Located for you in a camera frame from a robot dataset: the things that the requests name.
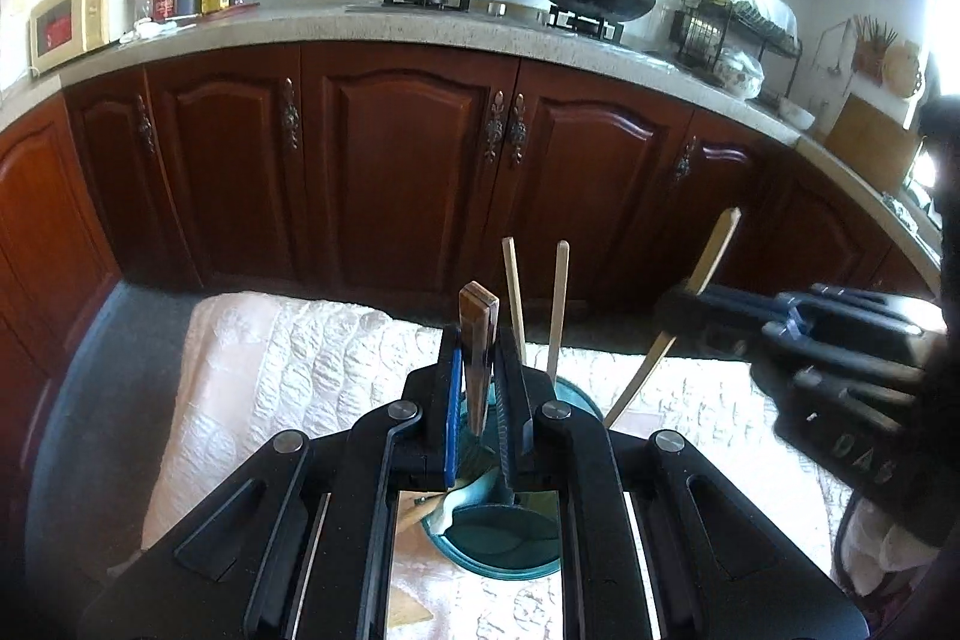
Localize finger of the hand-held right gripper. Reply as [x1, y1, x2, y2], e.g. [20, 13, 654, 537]
[655, 282, 927, 350]
[750, 347, 932, 435]

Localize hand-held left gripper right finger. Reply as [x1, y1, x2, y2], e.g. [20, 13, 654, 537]
[493, 340, 863, 640]

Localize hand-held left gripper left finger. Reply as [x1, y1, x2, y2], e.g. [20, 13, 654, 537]
[79, 325, 464, 640]

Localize light wooden chopstick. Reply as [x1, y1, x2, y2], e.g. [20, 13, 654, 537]
[396, 494, 443, 532]
[545, 240, 572, 384]
[501, 236, 528, 365]
[602, 206, 743, 429]

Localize white cup teal inside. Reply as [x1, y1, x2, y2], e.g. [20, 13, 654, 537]
[420, 376, 605, 582]

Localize white pink cloth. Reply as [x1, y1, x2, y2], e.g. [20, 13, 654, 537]
[831, 488, 940, 600]

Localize white quilted tablecloth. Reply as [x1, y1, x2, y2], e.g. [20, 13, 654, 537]
[139, 291, 856, 640]

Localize small white bowl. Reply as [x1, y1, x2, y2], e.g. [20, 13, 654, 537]
[776, 100, 817, 132]

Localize wooden cutting board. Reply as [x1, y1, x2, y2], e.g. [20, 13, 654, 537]
[823, 91, 925, 193]

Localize white floral lidded bowl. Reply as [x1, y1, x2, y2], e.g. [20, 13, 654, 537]
[712, 47, 767, 101]

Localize brown wooden base cabinets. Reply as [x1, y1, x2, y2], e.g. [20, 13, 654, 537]
[0, 40, 942, 386]

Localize round pale board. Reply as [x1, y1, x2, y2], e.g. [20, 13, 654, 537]
[881, 40, 924, 98]

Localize gas stove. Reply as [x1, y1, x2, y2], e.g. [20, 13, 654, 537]
[345, 0, 628, 46]

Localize grey stone countertop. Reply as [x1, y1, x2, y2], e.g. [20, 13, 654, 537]
[0, 0, 946, 281]

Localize white rag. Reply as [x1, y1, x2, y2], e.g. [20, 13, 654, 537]
[120, 17, 182, 46]

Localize cream microwave oven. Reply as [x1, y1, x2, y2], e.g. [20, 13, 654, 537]
[28, 0, 143, 76]

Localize black wire dish rack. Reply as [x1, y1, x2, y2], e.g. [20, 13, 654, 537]
[670, 0, 803, 86]

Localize wall utensil holder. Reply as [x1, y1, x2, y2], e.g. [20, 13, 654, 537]
[850, 14, 899, 84]

